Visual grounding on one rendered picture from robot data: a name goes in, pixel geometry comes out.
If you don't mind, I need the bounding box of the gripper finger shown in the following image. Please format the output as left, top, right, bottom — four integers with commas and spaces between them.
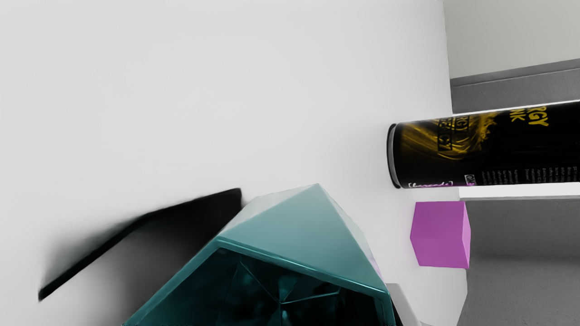
386, 283, 424, 326

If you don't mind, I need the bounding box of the teal faceted mug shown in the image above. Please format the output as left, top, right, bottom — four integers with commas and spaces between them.
122, 183, 397, 326

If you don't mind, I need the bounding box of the magenta cube block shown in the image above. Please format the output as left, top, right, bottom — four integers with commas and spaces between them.
410, 201, 472, 270

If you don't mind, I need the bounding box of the black and yellow drink can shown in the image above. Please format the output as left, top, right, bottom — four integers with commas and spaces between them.
387, 100, 580, 190

